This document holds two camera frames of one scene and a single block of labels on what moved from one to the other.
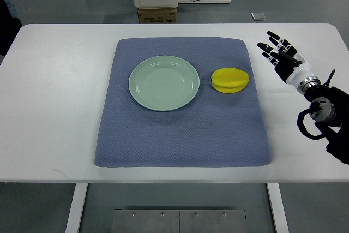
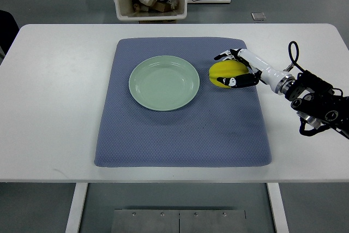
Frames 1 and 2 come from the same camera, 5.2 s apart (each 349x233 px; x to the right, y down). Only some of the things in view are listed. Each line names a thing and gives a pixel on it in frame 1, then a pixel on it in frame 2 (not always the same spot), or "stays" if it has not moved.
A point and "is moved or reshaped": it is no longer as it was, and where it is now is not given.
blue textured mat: (217, 130) stays
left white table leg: (72, 226) stays
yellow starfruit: (229, 80) is moved or reshaped
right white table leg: (278, 208) stays
